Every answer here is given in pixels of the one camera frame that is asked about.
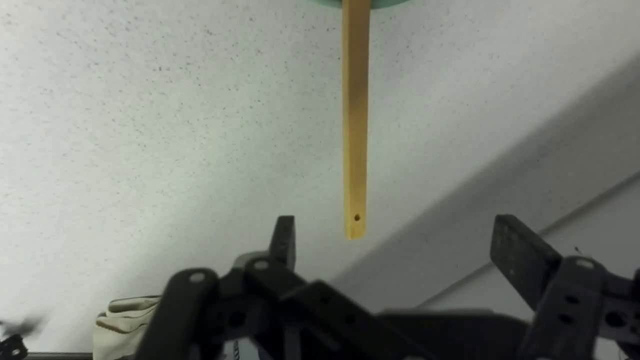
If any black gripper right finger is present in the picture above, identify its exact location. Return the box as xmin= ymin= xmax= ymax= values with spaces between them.
xmin=488 ymin=213 xmax=640 ymax=360

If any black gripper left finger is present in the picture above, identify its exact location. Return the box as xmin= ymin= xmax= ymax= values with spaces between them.
xmin=133 ymin=215 xmax=437 ymax=360

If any wooden spoon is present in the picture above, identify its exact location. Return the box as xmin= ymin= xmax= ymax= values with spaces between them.
xmin=341 ymin=0 xmax=372 ymax=242

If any light green bowl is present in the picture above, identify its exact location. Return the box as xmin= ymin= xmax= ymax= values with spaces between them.
xmin=312 ymin=0 xmax=413 ymax=12

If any beige cloth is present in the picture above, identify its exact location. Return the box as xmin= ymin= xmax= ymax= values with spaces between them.
xmin=90 ymin=295 xmax=167 ymax=360

